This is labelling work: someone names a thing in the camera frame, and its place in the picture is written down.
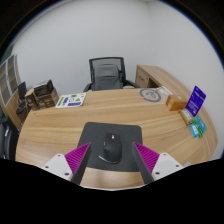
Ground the small blue box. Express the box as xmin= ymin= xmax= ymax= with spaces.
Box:
xmin=190 ymin=124 xmax=199 ymax=137

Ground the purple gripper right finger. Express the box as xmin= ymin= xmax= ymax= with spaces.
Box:
xmin=131 ymin=141 xmax=184 ymax=185

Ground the black side chair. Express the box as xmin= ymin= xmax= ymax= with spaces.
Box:
xmin=16 ymin=82 xmax=28 ymax=115

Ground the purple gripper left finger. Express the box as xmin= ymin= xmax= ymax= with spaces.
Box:
xmin=40 ymin=142 xmax=92 ymax=186

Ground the dark grey mouse pad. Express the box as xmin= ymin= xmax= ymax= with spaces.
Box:
xmin=78 ymin=122 xmax=142 ymax=172

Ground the black computer mouse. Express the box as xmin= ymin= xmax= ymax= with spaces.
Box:
xmin=99 ymin=133 xmax=122 ymax=164

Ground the grey backpack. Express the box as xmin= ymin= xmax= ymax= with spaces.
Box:
xmin=93 ymin=64 xmax=121 ymax=91

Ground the black mesh office chair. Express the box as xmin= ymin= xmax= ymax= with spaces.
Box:
xmin=84 ymin=57 xmax=138 ymax=92

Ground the orange cardboard box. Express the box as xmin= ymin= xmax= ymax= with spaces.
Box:
xmin=166 ymin=95 xmax=187 ymax=111

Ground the small tan box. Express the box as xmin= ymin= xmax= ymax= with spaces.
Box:
xmin=178 ymin=109 xmax=193 ymax=125

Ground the wooden side desk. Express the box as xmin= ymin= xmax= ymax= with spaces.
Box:
xmin=135 ymin=65 xmax=190 ymax=94

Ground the white green leaflet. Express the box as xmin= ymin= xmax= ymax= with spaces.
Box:
xmin=56 ymin=93 xmax=86 ymax=108

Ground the green teal packet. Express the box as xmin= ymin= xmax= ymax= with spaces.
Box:
xmin=193 ymin=115 xmax=207 ymax=137

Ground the black chair at left edge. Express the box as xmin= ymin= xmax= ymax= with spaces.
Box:
xmin=0 ymin=116 xmax=19 ymax=161

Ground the wooden glass-door cabinet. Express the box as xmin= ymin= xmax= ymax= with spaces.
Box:
xmin=0 ymin=54 xmax=22 ymax=128

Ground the purple standing card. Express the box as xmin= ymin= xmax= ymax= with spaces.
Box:
xmin=186 ymin=86 xmax=206 ymax=117

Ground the white paper sheet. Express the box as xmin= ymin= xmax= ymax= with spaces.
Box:
xmin=157 ymin=86 xmax=173 ymax=95

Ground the black box stack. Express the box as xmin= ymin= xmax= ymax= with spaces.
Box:
xmin=25 ymin=79 xmax=59 ymax=110

